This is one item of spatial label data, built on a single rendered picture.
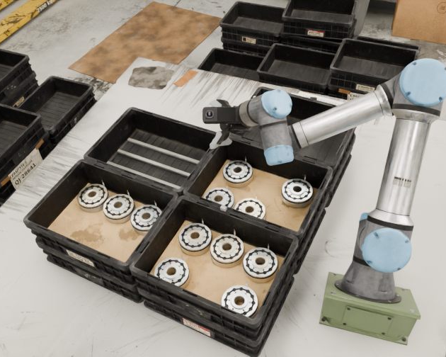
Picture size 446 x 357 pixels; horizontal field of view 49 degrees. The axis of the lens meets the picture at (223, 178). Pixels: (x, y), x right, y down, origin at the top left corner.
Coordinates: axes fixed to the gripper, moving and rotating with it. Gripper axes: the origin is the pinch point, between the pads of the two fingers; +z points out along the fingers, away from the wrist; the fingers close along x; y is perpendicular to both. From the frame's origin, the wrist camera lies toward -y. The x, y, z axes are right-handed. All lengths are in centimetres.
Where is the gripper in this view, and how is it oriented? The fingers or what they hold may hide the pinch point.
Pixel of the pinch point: (208, 125)
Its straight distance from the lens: 155.8
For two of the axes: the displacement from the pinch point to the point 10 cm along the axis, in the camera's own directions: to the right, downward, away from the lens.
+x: -0.1, -10.0, 0.9
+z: -5.2, 0.8, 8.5
